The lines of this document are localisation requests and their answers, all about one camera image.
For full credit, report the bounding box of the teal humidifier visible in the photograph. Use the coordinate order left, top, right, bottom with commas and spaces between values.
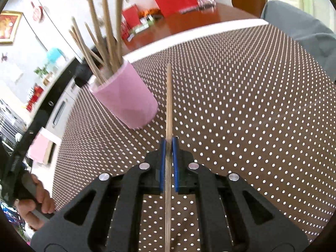
47, 48, 67, 64

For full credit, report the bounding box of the pink towel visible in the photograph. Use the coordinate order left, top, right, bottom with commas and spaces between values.
27, 134, 54, 165

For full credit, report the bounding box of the gold framed red picture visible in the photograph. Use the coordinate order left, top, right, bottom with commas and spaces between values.
0, 11, 23, 44

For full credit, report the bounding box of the red round hanging ornament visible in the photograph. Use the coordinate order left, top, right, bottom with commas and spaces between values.
30, 0, 43, 23

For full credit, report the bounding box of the brown polka dot tablecloth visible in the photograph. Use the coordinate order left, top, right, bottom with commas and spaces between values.
52, 25, 335, 241

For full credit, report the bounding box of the red basket on cabinet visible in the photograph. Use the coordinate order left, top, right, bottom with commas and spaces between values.
26, 84, 44, 112

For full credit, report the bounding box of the white black sideboard cabinet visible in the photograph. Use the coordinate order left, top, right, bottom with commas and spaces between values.
27, 58, 80, 138

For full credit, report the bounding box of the red tall box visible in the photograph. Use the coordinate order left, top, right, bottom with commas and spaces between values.
122, 5, 141, 29

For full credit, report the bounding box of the plastic snack bag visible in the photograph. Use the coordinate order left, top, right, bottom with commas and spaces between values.
179, 0, 217, 14

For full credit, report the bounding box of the chair with black jacket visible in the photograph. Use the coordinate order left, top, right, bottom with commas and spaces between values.
74, 60, 93, 88

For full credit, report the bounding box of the pink cylindrical cup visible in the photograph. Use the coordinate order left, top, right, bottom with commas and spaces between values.
89, 61, 158, 129

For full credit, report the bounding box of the brown wooden chair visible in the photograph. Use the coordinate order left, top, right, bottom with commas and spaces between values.
231, 0, 268, 18

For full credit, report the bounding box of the wooden chopstick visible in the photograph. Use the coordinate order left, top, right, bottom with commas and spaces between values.
165, 63, 173, 252
69, 26, 104, 66
102, 0, 118, 73
72, 17, 106, 84
88, 0, 113, 74
116, 0, 123, 65
85, 23, 110, 68

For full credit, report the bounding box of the small potted plant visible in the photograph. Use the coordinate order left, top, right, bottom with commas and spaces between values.
34, 64, 53, 86

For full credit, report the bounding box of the person's left hand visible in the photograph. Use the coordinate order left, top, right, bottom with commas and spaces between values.
15, 174, 55, 230

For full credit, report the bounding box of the red cola can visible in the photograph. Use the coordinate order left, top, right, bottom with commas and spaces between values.
121, 21, 131, 42

